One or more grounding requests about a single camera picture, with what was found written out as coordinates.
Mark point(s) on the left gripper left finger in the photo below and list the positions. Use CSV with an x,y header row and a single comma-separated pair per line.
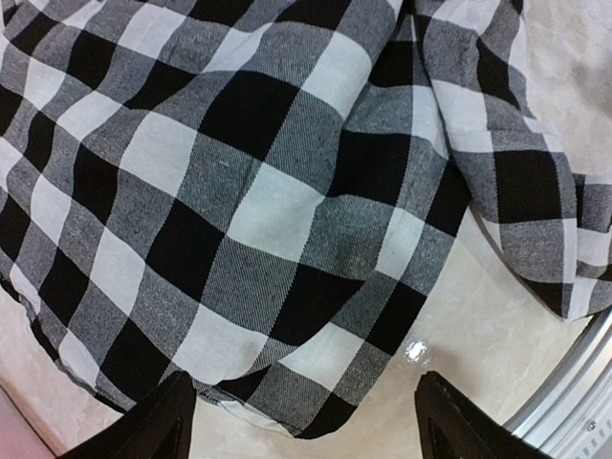
x,y
159,426

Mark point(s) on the white plastic laundry basket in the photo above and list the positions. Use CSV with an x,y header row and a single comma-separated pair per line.
x,y
18,440

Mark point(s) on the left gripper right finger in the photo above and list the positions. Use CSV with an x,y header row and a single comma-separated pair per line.
x,y
452,426

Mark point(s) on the black white plaid shirt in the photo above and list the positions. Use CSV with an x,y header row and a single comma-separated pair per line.
x,y
264,193

